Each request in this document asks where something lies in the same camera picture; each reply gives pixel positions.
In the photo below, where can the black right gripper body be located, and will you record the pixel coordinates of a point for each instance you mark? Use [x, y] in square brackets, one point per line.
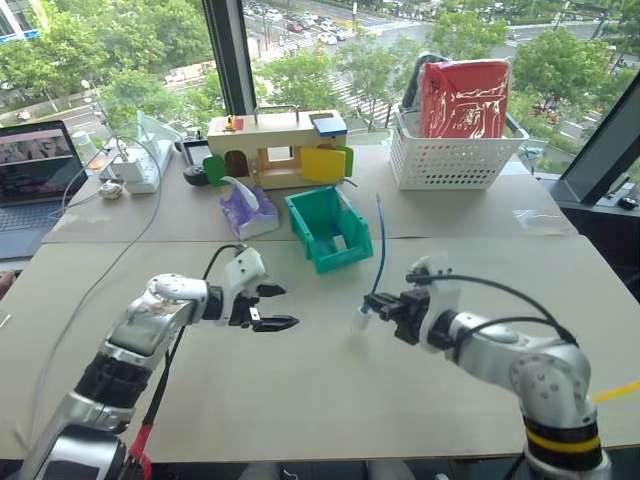
[410, 312]

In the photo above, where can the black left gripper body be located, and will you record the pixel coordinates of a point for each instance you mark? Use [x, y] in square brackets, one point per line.
[246, 311]

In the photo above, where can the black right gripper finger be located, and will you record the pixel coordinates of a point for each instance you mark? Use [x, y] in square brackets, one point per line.
[385, 313]
[384, 300]

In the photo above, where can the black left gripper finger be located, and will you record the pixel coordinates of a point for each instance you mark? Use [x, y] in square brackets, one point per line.
[277, 323]
[272, 290]

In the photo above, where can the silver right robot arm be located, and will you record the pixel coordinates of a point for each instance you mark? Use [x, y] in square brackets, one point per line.
[550, 375]

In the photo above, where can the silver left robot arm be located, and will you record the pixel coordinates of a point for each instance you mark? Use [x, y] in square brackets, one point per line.
[150, 310]

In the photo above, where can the green plastic bin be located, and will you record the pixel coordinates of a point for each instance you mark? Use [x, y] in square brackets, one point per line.
[325, 260]

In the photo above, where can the purple soft tissue pack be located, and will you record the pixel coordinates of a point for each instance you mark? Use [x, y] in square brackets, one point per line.
[250, 220]

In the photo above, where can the white perforated plastic basket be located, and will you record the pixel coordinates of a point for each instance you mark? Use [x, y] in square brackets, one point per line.
[450, 165]

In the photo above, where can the black handheld controller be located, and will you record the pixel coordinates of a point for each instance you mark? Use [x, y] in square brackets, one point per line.
[192, 155]

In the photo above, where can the clear plastic bag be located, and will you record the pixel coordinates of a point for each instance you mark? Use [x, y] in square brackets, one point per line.
[537, 220]

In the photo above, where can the wooden latch box with doors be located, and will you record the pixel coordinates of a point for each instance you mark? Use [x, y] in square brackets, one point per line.
[270, 132]

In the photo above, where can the white power strip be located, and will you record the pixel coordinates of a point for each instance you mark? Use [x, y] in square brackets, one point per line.
[150, 170]

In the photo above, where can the small beige speckled object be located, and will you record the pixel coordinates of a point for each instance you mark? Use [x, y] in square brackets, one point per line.
[111, 190]

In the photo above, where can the clear acrylic panel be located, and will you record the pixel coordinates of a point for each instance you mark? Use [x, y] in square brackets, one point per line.
[152, 130]

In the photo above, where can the grey plastic wrapped package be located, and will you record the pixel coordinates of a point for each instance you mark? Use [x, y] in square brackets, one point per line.
[412, 95]

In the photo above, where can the red plastic wrapped package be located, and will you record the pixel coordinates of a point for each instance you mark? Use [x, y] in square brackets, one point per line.
[465, 100]

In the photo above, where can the clear plastic cup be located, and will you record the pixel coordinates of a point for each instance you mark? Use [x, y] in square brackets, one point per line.
[84, 147]

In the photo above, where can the small black device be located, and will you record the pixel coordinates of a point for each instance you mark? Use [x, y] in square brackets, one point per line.
[627, 202]

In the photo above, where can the black window mullion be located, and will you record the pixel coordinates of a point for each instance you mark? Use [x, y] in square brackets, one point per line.
[230, 50]

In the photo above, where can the grey open laptop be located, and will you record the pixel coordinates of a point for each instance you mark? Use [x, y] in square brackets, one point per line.
[35, 165]

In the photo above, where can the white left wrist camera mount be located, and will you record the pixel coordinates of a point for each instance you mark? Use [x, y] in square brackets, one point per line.
[245, 270]

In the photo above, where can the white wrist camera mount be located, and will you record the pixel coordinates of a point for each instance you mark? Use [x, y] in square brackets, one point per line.
[245, 270]
[445, 295]

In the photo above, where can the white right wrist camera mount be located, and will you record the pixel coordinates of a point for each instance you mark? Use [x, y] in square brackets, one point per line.
[445, 295]

